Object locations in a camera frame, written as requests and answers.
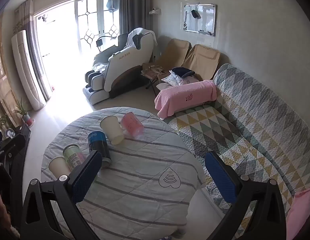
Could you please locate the grey striped curtain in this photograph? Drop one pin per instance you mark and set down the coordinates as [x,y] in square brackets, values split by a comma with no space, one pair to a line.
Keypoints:
[130,5]
[32,42]

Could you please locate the black whiteboard eraser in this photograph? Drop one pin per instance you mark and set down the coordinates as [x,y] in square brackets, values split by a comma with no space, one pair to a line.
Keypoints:
[196,14]

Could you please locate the dark blue cloth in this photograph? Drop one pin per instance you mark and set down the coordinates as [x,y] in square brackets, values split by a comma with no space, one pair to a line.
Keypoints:
[182,71]

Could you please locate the large white paper cup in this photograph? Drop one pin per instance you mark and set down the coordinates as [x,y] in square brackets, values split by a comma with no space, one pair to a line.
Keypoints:
[112,130]

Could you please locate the white standing air conditioner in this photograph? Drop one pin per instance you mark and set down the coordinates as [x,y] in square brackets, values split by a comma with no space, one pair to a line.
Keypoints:
[26,67]

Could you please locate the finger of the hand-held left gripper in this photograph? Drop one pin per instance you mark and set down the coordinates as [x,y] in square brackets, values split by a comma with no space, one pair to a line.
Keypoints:
[16,143]

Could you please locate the patterned white pillow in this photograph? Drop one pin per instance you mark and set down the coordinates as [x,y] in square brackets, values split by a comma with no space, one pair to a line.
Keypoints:
[176,80]

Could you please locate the small white paper cup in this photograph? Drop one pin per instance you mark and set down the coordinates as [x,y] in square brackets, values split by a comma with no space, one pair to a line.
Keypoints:
[57,166]

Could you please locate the beige recliner chair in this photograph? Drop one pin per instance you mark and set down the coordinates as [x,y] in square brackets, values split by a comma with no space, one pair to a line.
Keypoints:
[173,52]
[203,60]

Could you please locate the black and blue cup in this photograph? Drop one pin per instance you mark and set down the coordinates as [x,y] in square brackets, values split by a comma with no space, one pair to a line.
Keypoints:
[100,147]

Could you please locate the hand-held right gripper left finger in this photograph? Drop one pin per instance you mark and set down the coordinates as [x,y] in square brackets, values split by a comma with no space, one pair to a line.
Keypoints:
[86,175]

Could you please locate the white massage chair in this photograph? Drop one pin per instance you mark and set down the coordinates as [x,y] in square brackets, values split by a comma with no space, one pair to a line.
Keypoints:
[122,65]

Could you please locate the folding stool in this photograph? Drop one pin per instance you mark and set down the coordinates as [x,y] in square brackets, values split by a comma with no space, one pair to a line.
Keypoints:
[152,71]

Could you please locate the black low cabinet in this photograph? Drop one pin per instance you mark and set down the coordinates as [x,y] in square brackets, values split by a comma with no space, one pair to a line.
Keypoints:
[24,132]

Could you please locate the pink pillow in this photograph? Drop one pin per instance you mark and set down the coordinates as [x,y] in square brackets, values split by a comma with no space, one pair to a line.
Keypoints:
[302,212]

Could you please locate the potted plant red saucer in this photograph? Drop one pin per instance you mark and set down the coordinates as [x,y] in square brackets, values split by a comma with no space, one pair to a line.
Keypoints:
[25,113]

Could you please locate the green and pink cup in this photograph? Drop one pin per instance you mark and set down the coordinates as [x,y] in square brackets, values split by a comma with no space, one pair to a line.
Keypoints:
[73,156]

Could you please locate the leafy potted plant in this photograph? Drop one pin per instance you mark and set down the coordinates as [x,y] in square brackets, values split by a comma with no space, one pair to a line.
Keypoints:
[4,123]

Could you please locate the wall whiteboard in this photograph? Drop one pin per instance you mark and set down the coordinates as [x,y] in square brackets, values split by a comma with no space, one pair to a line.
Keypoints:
[207,20]

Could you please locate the white cloth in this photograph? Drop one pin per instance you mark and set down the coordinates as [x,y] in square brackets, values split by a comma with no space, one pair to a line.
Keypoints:
[142,35]

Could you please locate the glass patio door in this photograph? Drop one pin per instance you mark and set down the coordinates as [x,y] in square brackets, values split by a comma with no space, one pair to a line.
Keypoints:
[95,20]

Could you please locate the person's left hand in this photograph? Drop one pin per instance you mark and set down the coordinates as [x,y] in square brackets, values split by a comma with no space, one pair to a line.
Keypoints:
[0,211]

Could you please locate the striped cloth covered table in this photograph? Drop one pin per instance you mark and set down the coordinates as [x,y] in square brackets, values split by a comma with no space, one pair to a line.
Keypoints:
[140,170]

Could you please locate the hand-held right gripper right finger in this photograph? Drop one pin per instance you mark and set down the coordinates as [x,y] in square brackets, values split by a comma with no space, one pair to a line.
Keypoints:
[221,177]

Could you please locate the triangle-patterned quilted sofa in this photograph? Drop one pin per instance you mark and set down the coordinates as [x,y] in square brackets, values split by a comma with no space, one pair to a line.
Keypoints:
[252,120]

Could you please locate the pink towel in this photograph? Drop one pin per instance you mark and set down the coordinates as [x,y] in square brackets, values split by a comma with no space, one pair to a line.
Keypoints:
[181,97]

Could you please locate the pink translucent cup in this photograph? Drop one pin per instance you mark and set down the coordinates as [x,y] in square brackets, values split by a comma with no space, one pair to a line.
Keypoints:
[132,125]

